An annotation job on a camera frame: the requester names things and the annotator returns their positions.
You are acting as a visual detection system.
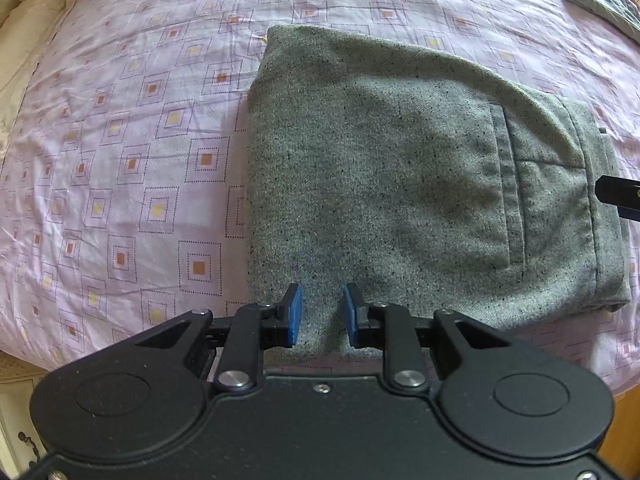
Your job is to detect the grey speckled pants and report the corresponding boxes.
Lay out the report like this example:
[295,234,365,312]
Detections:
[245,25,630,359]

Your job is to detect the white bedside cabinet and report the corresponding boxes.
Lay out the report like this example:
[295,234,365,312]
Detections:
[0,377,46,479]

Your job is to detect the cream pillow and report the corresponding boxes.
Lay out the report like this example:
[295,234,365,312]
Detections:
[1,0,76,156]

